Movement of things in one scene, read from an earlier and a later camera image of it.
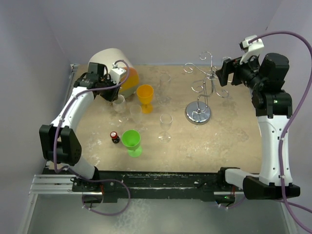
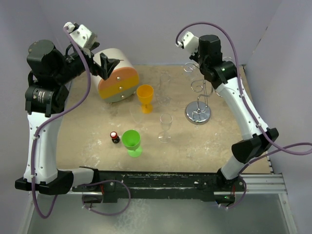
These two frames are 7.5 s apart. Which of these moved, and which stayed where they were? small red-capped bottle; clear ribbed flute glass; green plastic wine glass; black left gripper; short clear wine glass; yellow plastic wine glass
Moved: short clear wine glass; black left gripper
Stayed: yellow plastic wine glass; green plastic wine glass; small red-capped bottle; clear ribbed flute glass
